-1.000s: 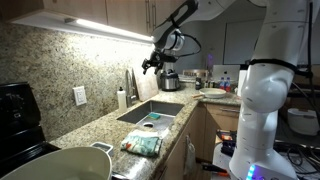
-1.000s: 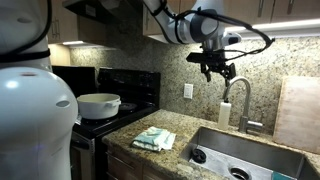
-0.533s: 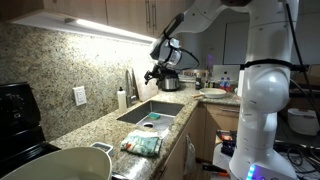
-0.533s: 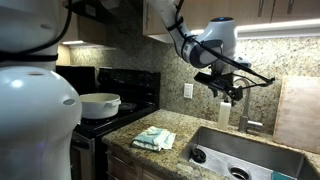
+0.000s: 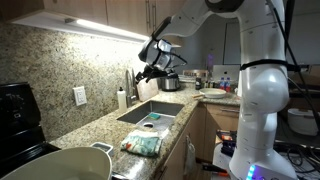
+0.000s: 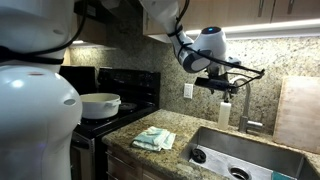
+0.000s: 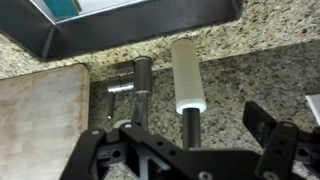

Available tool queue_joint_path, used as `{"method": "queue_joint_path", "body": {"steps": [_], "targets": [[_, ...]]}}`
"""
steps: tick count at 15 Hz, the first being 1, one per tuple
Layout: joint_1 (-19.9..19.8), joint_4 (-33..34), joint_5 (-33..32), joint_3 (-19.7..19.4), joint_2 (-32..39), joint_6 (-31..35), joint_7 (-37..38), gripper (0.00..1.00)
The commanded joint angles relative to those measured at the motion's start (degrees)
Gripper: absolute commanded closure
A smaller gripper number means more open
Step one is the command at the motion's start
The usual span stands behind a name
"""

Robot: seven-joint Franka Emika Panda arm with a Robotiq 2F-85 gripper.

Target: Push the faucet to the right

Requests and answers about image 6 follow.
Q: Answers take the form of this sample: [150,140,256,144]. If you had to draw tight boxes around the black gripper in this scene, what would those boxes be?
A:
[208,62,240,100]

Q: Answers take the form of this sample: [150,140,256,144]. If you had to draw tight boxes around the silver gooseneck faucet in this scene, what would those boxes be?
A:
[229,75,264,134]

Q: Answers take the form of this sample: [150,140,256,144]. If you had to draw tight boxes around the white soap dispenser bottle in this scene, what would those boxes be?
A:
[217,98,233,132]

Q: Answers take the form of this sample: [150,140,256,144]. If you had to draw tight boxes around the stainless steel sink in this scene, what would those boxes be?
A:
[179,125,320,180]

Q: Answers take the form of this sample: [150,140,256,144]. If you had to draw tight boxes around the wooden cutting board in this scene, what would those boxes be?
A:
[272,75,320,155]

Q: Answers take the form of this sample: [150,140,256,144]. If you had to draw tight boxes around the black sink stopper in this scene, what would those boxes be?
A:
[190,148,208,164]

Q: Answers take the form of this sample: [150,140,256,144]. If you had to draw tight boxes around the under-cabinet light strip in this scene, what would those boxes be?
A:
[184,18,320,37]

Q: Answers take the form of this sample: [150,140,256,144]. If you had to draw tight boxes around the light wood upper cabinets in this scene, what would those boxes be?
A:
[142,0,320,36]

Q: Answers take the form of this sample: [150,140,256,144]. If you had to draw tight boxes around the teal white dish towel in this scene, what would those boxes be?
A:
[130,125,177,153]

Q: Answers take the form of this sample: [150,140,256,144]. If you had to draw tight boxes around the teal sponge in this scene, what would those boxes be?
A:
[270,170,296,180]

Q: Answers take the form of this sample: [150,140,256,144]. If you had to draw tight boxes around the black stove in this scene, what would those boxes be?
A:
[69,67,162,180]

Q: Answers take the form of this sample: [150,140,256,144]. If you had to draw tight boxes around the wooden lower cabinets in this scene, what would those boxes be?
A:
[104,145,168,180]

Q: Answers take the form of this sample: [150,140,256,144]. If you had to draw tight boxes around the white cooking pot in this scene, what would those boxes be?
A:
[79,92,122,120]

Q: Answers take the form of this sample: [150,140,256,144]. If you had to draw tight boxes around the white wall outlet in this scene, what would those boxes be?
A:
[183,82,194,100]

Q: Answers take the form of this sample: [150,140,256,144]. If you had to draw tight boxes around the metal cabinet handle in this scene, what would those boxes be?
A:
[257,0,265,18]
[287,0,296,15]

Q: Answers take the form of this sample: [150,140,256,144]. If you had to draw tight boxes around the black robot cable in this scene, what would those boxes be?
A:
[0,0,266,88]

